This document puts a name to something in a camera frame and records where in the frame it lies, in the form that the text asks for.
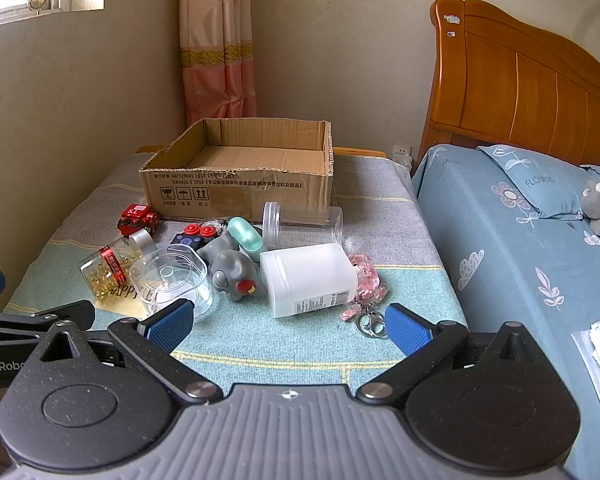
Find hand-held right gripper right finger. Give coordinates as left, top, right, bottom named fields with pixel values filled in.
left=356, top=303, right=546, bottom=404

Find white power adapter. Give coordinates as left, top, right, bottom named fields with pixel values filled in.
left=390, top=143, right=414, bottom=167

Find pink curtain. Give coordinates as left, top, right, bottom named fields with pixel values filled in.
left=178, top=0, right=259, bottom=130

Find black toy cube red buttons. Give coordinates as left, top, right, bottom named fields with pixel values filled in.
left=167, top=223, right=220, bottom=258

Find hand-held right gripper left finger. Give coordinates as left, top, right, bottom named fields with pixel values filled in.
left=40, top=299, right=225, bottom=406

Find grey and green checked blanket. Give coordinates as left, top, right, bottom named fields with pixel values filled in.
left=2, top=151, right=471, bottom=401

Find brown cardboard box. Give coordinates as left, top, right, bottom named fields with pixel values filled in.
left=139, top=118, right=336, bottom=223

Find grey elephant toy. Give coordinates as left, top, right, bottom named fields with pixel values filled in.
left=196, top=232, right=267, bottom=302

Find glass bottle of gold capsules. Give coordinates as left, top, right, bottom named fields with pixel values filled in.
left=79, top=229, right=157, bottom=300

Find clear cylindrical plastic jar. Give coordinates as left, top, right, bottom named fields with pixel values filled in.
left=262, top=201, right=345, bottom=246

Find pink keychain with metal rings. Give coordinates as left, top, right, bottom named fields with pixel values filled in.
left=338, top=252, right=392, bottom=337

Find wooden table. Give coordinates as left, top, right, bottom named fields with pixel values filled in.
left=134, top=145, right=388, bottom=160

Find clear square plastic container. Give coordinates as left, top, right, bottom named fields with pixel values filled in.
left=130, top=247, right=215, bottom=322

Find white plastic bottle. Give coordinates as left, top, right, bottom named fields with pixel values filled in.
left=260, top=242, right=358, bottom=319

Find wooden bed headboard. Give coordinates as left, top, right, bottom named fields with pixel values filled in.
left=415, top=0, right=600, bottom=177

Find light blue plastic bag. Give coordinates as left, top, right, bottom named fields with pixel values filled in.
left=477, top=144, right=600, bottom=222

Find blue floral bed sheet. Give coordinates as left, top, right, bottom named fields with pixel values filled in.
left=411, top=144, right=600, bottom=480

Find red toy train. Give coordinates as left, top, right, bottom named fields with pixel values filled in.
left=117, top=203, right=161, bottom=237

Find mint green oval case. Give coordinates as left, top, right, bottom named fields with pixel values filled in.
left=227, top=216, right=265, bottom=263

